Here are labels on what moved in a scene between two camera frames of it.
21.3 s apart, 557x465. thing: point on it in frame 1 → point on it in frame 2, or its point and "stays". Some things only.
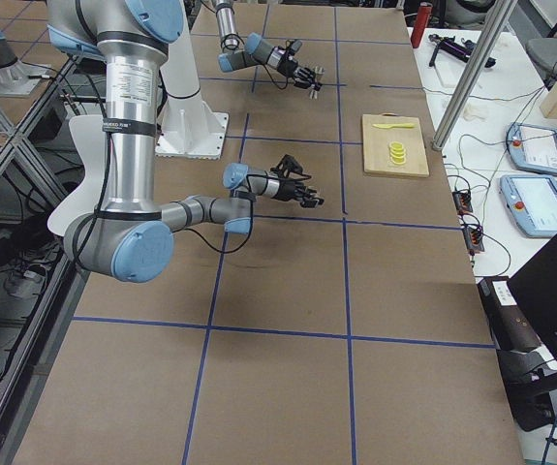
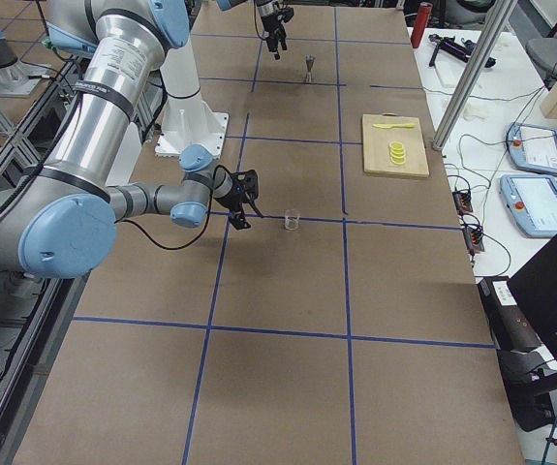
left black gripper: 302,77 → 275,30
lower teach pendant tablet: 540,205 stays
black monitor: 537,319 stays
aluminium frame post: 500,16 stays
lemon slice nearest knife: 396,145 stays
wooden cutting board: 393,144 stays
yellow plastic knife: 387,126 stays
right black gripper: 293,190 → 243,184
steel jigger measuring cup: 319,73 → 309,58
